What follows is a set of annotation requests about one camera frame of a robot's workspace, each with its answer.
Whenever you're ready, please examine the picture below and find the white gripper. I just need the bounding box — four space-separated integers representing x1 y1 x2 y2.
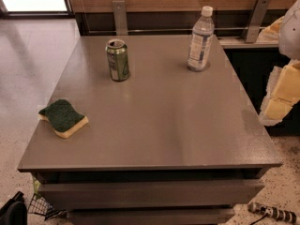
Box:
258 0 300 127

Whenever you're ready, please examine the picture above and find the green and yellow sponge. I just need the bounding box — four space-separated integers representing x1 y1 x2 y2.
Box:
38 99 89 139

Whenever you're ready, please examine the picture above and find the clear plastic water bottle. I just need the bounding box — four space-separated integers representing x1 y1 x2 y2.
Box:
187 6 215 72

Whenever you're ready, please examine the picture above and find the grey drawer cabinet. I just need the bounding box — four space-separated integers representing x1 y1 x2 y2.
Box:
19 36 281 225

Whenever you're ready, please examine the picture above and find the black and white striped tool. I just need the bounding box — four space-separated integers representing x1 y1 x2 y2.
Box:
247 202 300 225

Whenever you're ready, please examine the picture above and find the green soda can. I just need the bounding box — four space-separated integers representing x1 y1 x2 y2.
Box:
106 38 130 82

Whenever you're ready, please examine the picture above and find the black bag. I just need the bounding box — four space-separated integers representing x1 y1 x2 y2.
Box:
0 191 27 225

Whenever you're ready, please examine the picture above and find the right grey metal bracket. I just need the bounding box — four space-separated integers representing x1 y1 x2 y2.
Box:
242 0 271 43

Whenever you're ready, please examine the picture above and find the grey metal bracket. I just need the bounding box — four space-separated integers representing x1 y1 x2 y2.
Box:
112 0 128 36
242 0 271 43

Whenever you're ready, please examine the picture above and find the wooden counter with rail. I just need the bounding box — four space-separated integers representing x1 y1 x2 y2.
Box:
67 0 296 38

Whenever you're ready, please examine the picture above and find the left grey metal bracket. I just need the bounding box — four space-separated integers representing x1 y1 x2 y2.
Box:
112 0 128 36

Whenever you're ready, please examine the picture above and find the black wire basket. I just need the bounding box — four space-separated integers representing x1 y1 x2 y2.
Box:
28 194 68 220

